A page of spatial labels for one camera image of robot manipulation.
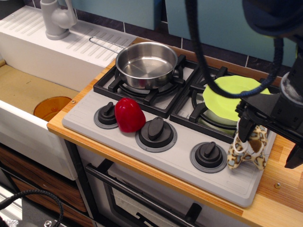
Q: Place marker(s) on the wooden drawer front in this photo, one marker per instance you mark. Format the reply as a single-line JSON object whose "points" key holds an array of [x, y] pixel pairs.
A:
{"points": [[19, 173]]}

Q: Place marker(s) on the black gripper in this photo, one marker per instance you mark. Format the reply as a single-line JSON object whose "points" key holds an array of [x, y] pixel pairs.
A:
{"points": [[277, 114]]}

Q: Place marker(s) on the white toy sink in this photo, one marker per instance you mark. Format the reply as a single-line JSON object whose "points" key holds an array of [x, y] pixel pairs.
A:
{"points": [[34, 68]]}

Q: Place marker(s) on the black oven door handle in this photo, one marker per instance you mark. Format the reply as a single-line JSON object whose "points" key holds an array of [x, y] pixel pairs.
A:
{"points": [[187, 221]]}

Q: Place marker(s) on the oven door with window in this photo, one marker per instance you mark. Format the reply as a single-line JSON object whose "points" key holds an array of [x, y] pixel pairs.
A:
{"points": [[132, 200]]}

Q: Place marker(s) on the left black burner grate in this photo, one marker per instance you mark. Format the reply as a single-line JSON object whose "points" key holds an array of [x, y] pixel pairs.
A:
{"points": [[159, 101]]}

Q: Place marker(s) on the red plastic pepper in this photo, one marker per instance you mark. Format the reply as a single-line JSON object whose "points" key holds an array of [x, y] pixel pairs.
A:
{"points": [[129, 116]]}

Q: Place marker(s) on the grey toy stove top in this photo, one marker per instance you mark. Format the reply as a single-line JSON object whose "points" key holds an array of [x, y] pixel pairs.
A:
{"points": [[238, 186]]}

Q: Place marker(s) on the stainless steel pot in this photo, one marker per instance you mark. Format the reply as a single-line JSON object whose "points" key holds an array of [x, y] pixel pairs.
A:
{"points": [[145, 65]]}

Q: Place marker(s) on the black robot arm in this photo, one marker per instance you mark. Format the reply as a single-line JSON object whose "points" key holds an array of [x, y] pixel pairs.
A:
{"points": [[281, 19]]}

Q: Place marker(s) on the stuffed cheetah toy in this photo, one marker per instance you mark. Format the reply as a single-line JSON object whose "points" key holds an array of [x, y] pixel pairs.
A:
{"points": [[250, 151]]}

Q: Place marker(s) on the black stove knob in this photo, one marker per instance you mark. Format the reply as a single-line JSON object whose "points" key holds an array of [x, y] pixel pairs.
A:
{"points": [[105, 117], [156, 136], [208, 157]]}

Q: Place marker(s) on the black burner grate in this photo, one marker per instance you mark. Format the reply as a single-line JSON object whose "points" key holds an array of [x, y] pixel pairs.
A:
{"points": [[159, 101], [195, 123]]}

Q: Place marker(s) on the lime green plate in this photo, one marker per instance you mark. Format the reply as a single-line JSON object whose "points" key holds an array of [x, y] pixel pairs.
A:
{"points": [[226, 107]]}

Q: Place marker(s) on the left black stove knob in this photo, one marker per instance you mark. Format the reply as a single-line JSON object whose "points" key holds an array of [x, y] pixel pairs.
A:
{"points": [[105, 117]]}

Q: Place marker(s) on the middle black stove knob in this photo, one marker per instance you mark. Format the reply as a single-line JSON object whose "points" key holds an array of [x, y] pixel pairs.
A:
{"points": [[156, 136]]}

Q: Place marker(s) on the right black stove knob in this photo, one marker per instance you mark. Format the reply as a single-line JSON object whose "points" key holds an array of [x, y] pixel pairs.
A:
{"points": [[208, 157]]}

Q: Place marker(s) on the grey toy faucet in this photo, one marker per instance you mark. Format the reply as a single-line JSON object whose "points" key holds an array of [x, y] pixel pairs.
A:
{"points": [[57, 21]]}

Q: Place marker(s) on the right black burner grate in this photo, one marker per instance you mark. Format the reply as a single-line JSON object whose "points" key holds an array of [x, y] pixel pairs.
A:
{"points": [[195, 123]]}

